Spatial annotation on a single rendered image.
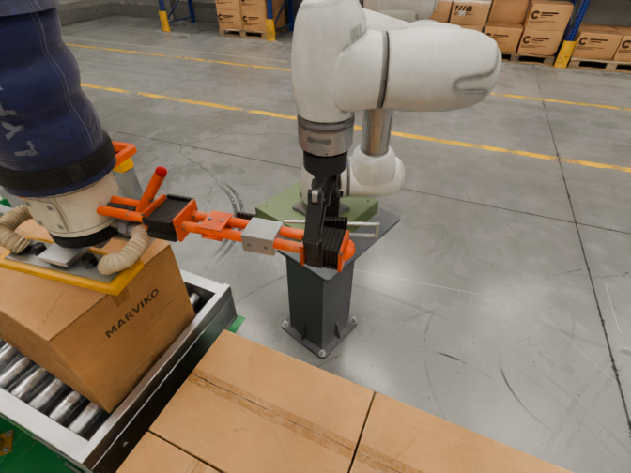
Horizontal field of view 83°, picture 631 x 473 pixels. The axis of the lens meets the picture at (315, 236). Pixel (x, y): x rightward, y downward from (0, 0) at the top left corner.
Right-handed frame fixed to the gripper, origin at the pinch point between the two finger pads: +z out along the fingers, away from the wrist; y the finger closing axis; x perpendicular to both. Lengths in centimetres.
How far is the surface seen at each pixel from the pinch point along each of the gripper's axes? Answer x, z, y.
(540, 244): 117, 122, -174
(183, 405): -41, 68, 15
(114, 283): -43.6, 11.2, 14.3
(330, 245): 2.4, -2.1, 3.8
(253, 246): -13.7, 1.3, 4.6
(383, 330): 18, 122, -71
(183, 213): -30.0, -2.3, 2.5
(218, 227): -21.5, -1.2, 3.7
